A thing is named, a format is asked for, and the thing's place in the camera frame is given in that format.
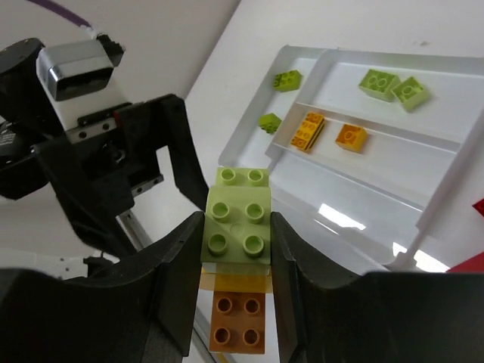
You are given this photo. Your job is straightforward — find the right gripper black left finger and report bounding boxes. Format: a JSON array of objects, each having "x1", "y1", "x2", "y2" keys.
[{"x1": 1, "y1": 212, "x2": 204, "y2": 362}]

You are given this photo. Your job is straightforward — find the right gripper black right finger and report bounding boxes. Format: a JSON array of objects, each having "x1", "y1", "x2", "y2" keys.
[{"x1": 270, "y1": 212, "x2": 483, "y2": 362}]

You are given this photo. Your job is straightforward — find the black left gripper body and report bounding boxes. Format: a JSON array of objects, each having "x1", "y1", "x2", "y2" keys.
[{"x1": 0, "y1": 36, "x2": 137, "y2": 243}]

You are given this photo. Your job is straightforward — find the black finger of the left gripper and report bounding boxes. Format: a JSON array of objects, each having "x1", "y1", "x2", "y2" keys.
[
  {"x1": 33, "y1": 139, "x2": 136, "y2": 256},
  {"x1": 120, "y1": 94, "x2": 209, "y2": 210}
]

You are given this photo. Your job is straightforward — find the yellow lego brick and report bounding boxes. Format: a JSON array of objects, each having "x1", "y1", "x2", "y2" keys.
[{"x1": 199, "y1": 262, "x2": 273, "y2": 293}]

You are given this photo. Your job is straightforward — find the brown 2x2 lego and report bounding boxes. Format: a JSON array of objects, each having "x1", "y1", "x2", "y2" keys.
[{"x1": 209, "y1": 291, "x2": 265, "y2": 355}]

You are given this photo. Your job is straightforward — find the pale green sloped lego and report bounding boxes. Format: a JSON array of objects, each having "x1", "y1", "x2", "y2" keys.
[{"x1": 215, "y1": 166, "x2": 269, "y2": 188}]

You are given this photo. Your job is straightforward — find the pale green 2x2 lego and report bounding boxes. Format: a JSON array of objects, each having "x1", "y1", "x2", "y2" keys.
[{"x1": 200, "y1": 185, "x2": 271, "y2": 269}]

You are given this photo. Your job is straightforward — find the dark green small lego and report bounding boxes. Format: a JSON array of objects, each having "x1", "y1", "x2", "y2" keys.
[{"x1": 272, "y1": 70, "x2": 303, "y2": 92}]

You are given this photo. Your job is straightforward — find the yellow striped lego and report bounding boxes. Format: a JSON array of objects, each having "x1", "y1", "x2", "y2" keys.
[{"x1": 290, "y1": 112, "x2": 325, "y2": 153}]

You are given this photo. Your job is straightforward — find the orange face lego brick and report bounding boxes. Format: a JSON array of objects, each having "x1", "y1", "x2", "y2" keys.
[{"x1": 335, "y1": 123, "x2": 368, "y2": 153}]

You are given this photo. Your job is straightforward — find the pale green lego end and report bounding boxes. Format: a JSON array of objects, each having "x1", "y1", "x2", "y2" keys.
[{"x1": 358, "y1": 69, "x2": 401, "y2": 102}]

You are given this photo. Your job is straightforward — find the lime green curved lego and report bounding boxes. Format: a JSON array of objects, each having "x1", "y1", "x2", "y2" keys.
[{"x1": 258, "y1": 113, "x2": 281, "y2": 135}]

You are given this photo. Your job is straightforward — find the red curved lego brick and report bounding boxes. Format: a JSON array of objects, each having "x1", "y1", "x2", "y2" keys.
[{"x1": 473, "y1": 199, "x2": 484, "y2": 216}]

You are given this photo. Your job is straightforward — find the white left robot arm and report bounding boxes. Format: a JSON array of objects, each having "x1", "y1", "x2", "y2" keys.
[{"x1": 1, "y1": 34, "x2": 208, "y2": 279}]

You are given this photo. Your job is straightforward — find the white compartment sorting tray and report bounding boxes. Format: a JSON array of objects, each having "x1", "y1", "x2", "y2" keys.
[{"x1": 219, "y1": 46, "x2": 483, "y2": 271}]

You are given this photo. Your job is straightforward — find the aluminium front rail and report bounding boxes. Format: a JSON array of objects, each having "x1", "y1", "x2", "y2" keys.
[{"x1": 116, "y1": 209, "x2": 153, "y2": 251}]

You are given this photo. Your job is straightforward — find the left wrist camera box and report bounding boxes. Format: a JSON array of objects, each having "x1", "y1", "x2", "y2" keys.
[{"x1": 36, "y1": 34, "x2": 128, "y2": 131}]

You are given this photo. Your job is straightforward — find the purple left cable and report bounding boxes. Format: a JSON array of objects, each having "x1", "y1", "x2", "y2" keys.
[{"x1": 29, "y1": 0, "x2": 94, "y2": 33}]

